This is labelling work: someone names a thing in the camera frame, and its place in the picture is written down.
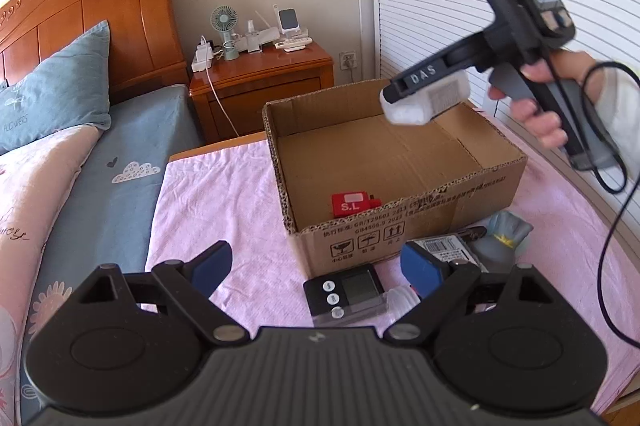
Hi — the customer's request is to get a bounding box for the grey elephant toy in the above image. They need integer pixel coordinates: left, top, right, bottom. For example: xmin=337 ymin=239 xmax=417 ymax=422
xmin=471 ymin=210 xmax=534 ymax=273

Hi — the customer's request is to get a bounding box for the black digital timer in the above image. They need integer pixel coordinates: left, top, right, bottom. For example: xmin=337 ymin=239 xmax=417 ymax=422
xmin=303 ymin=263 xmax=387 ymax=328

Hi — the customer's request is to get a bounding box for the red toy block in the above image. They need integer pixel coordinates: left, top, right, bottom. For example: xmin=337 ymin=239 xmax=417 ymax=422
xmin=331 ymin=191 xmax=382 ymax=219

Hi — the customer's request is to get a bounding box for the white translucent plastic container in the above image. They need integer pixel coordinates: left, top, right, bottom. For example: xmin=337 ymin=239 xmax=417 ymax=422
xmin=380 ymin=70 xmax=471 ymax=126

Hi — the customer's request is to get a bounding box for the clear plastic jar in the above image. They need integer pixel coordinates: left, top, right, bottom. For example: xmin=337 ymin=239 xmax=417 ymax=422
xmin=386 ymin=285 xmax=421 ymax=320

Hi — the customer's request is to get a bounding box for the person right hand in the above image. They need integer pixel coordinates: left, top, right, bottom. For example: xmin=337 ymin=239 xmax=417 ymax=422
xmin=488 ymin=50 xmax=604 ymax=149

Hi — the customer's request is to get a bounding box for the clear box with label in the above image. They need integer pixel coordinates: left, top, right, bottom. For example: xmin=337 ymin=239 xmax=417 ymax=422
xmin=414 ymin=234 xmax=487 ymax=273

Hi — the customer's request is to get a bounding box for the pink bed cover cloth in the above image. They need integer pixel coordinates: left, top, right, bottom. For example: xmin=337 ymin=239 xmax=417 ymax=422
xmin=148 ymin=109 xmax=639 ymax=412

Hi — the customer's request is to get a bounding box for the blue bedsheet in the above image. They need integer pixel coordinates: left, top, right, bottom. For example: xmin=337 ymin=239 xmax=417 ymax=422
xmin=19 ymin=83 xmax=204 ymax=426

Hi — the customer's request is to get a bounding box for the cardboard box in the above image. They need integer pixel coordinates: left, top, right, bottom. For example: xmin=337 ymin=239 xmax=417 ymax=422
xmin=262 ymin=80 xmax=527 ymax=279

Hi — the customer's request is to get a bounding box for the pink quilt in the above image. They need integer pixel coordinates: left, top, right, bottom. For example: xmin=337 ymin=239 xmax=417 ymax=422
xmin=0 ymin=126 xmax=102 ymax=425

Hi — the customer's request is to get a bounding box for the wooden nightstand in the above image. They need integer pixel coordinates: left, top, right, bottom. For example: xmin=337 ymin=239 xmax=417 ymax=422
xmin=190 ymin=43 xmax=334 ymax=144

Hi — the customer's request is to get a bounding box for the white power strip charger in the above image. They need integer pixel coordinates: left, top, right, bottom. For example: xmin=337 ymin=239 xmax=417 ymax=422
xmin=191 ymin=36 xmax=214 ymax=72

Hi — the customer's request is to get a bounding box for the blue pillow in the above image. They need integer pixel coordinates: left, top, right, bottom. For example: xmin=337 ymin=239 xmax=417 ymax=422
xmin=1 ymin=20 xmax=112 ymax=154

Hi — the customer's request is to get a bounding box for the white remote control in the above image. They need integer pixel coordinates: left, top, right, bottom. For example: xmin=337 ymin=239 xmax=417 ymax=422
xmin=274 ymin=36 xmax=314 ymax=53

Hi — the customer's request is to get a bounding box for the white stand with screen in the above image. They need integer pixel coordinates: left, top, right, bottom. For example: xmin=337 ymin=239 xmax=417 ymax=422
xmin=272 ymin=4 xmax=308 ymax=40

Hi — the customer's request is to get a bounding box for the small clear spray bottle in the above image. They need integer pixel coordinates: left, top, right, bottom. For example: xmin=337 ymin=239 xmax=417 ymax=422
xmin=245 ymin=19 xmax=262 ymax=54

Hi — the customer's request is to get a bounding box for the green mini fan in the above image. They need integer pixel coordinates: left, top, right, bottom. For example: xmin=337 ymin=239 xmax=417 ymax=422
xmin=210 ymin=5 xmax=239 ymax=60

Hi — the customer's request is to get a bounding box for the wooden headboard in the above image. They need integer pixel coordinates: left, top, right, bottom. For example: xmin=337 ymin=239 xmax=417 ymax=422
xmin=1 ymin=0 xmax=189 ymax=103

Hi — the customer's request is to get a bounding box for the black cable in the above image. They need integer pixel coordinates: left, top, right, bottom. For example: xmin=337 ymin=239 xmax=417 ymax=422
xmin=544 ymin=40 xmax=640 ymax=352

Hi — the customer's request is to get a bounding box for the wall socket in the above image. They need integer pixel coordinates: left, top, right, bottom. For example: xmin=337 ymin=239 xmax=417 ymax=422
xmin=338 ymin=51 xmax=358 ymax=70

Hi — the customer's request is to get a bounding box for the white charging cable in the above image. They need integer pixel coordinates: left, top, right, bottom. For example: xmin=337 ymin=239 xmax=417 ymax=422
xmin=202 ymin=36 xmax=241 ymax=138

